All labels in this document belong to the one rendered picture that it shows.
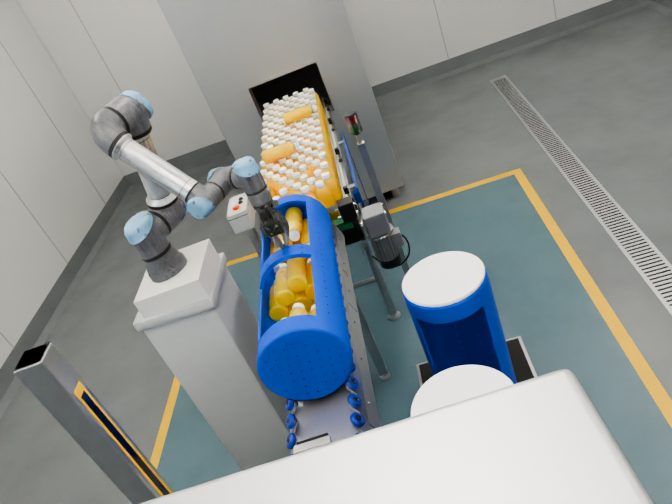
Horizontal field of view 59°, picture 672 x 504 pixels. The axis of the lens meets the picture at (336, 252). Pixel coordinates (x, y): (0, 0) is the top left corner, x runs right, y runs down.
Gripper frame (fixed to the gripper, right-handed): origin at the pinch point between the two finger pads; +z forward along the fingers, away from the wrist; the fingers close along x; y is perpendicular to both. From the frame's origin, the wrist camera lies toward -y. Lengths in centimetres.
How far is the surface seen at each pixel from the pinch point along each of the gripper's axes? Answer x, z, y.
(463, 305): 50, 22, 35
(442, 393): 35, 19, 69
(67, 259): -255, 109, -307
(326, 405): 0, 30, 49
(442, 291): 46, 19, 29
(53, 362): -30, -45, 91
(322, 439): 3, 15, 76
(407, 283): 36.0, 19.5, 18.4
